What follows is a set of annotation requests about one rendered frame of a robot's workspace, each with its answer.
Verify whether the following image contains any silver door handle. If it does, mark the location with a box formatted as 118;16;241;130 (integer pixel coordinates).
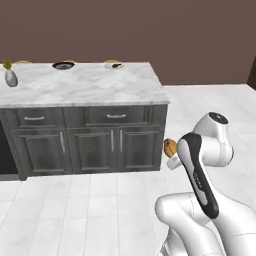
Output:
59;131;66;155

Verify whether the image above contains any wide grey drawer front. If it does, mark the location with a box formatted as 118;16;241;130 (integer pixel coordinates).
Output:
84;105;150;128

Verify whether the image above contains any grey cupboard door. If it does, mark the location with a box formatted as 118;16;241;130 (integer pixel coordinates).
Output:
11;128;70;175
67;127;118;173
116;126;165;172

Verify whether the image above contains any grey vase with plant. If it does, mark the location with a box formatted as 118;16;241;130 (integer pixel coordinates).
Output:
1;59;19;88

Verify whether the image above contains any dark brown cabinet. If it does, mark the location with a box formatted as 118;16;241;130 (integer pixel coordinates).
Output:
247;60;256;92

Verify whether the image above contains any black dishwasher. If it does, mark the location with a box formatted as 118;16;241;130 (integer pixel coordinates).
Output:
0;119;20;176

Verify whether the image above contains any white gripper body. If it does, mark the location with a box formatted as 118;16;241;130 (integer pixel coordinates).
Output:
166;155;183;171

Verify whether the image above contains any white plate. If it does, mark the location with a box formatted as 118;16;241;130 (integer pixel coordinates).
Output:
103;61;125;71

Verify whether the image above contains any narrow grey drawer front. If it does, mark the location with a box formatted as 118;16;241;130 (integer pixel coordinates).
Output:
14;107;57;130

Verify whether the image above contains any dark grey kitchen island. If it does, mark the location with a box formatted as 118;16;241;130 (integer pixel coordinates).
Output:
0;61;171;182

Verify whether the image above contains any silver drawer handle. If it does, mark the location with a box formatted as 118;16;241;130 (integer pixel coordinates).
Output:
106;113;127;120
23;115;46;122

